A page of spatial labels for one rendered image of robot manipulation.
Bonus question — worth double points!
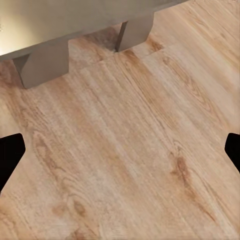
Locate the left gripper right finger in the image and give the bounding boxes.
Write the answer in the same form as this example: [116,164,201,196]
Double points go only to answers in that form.
[224,133,240,172]

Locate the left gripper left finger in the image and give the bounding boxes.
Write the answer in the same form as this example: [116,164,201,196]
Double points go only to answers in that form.
[0,133,26,192]

